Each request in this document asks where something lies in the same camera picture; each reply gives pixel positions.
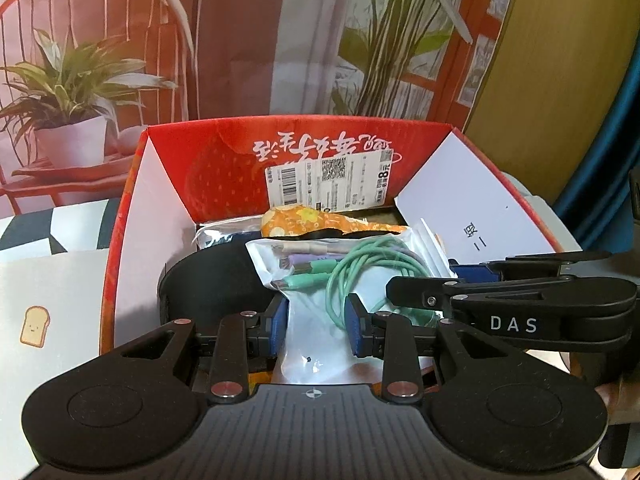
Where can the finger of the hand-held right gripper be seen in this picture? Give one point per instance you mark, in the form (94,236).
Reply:
(415,292)
(477,272)

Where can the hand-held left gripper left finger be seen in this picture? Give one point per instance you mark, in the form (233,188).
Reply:
(280,325)

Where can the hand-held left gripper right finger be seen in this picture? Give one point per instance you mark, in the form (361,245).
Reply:
(352,325)

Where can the red strawberry print cardboard box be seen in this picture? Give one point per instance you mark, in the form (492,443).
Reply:
(225,160)

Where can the white paper packets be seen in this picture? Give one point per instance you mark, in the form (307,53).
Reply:
(432,250)

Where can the black round pouch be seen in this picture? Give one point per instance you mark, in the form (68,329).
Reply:
(210,285)

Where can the orange patterned cloth item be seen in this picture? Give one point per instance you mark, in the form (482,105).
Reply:
(305,220)

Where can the teal curtain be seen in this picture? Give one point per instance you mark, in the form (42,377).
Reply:
(600,170)

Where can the patterned white tablecloth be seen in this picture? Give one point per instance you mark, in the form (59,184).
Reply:
(55,280)

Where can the wooden wall panel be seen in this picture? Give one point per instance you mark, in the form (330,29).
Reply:
(550,60)

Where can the printed room scene wall backdrop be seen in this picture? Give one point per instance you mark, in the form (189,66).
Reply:
(225,35)

